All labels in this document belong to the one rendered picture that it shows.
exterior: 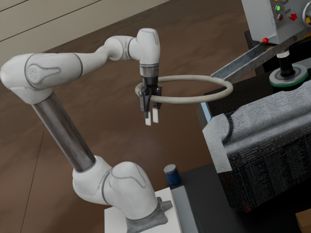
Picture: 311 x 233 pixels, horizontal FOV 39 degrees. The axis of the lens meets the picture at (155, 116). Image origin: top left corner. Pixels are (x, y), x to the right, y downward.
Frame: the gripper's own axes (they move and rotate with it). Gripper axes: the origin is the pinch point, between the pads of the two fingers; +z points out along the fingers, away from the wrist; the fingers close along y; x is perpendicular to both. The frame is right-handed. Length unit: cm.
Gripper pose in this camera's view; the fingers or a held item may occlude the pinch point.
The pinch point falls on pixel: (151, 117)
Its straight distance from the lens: 208.7
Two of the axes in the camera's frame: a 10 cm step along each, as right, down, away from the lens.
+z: 0.4, 9.5, 3.1
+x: -7.0, -1.9, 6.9
